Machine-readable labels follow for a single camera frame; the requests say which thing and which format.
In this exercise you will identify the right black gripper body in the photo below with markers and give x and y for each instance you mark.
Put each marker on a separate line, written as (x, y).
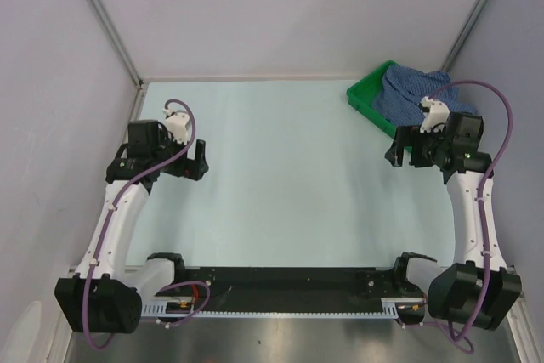
(426, 147)

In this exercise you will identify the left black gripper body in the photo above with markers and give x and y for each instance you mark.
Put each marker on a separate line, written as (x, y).
(184, 167)

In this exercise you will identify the blue checkered long sleeve shirt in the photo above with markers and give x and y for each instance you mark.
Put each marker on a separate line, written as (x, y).
(403, 88)

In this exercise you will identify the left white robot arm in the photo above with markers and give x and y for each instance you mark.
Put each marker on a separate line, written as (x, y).
(101, 297)

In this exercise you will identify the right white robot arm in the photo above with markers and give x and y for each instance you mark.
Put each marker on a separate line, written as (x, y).
(477, 289)

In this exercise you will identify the green plastic tray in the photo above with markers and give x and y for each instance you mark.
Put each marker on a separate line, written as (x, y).
(361, 95)

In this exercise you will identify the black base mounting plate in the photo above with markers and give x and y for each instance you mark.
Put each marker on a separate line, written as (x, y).
(266, 290)

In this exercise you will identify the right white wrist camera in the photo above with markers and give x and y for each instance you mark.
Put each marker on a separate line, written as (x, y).
(435, 114)

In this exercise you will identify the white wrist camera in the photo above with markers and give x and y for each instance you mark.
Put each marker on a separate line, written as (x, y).
(435, 114)
(178, 125)

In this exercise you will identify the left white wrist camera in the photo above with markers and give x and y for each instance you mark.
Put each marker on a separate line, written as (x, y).
(178, 125)

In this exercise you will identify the aluminium frame rail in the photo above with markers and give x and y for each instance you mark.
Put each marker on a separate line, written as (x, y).
(131, 269)

